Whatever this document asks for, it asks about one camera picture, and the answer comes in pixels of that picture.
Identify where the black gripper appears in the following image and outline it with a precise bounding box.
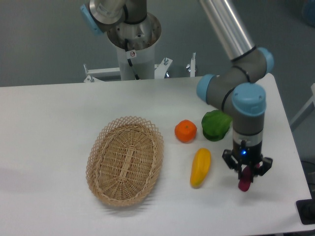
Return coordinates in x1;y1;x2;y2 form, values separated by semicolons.
222;134;273;182

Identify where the purple sweet potato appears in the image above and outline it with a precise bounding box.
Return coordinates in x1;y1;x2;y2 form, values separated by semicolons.
238;166;255;192

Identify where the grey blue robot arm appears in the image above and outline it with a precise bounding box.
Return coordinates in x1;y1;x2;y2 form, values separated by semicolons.
80;0;274;181

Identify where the yellow mango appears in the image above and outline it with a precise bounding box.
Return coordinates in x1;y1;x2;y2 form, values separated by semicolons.
190;148;211;188

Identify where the green bok choy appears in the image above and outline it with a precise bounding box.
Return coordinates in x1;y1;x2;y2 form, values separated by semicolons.
201;110;233;142

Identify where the orange tangerine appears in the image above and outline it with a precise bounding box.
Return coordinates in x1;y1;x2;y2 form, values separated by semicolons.
174;119;197;143

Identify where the black device at table edge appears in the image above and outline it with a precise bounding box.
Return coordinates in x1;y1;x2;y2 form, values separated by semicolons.
296;199;315;225

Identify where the woven wicker basket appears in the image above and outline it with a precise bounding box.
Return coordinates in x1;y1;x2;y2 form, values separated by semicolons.
86;116;164;207

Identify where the blue object top right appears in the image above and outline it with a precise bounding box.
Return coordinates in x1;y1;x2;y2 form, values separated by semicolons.
302;0;315;27

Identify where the white frame at right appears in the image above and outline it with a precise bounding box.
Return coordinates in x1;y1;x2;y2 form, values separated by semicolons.
289;84;315;131

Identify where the black cable on pedestal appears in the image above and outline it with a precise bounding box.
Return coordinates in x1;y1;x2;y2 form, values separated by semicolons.
124;38;141;81

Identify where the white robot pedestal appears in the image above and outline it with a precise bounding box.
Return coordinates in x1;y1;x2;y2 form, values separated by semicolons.
83;13;199;83

